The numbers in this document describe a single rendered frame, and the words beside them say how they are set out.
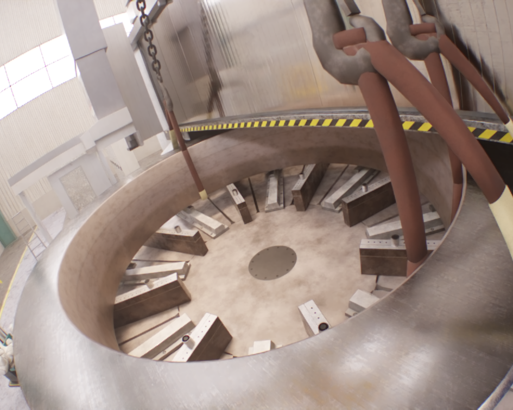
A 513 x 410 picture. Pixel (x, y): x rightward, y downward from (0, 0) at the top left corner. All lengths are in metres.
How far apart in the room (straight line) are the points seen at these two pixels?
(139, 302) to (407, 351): 2.93
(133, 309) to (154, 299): 0.34
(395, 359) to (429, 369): 0.11
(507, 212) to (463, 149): 0.21
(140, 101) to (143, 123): 0.51
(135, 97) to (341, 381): 5.87
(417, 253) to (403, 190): 0.27
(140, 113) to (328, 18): 5.33
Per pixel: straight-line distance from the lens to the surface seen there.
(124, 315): 3.51
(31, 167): 6.14
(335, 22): 0.98
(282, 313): 2.67
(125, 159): 9.09
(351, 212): 3.37
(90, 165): 6.15
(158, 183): 4.32
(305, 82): 2.44
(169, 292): 3.17
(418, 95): 0.80
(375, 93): 0.89
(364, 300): 2.44
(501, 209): 0.80
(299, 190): 3.80
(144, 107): 6.02
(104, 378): 1.26
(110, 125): 4.81
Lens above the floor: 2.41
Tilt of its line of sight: 27 degrees down
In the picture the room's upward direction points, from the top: 20 degrees counter-clockwise
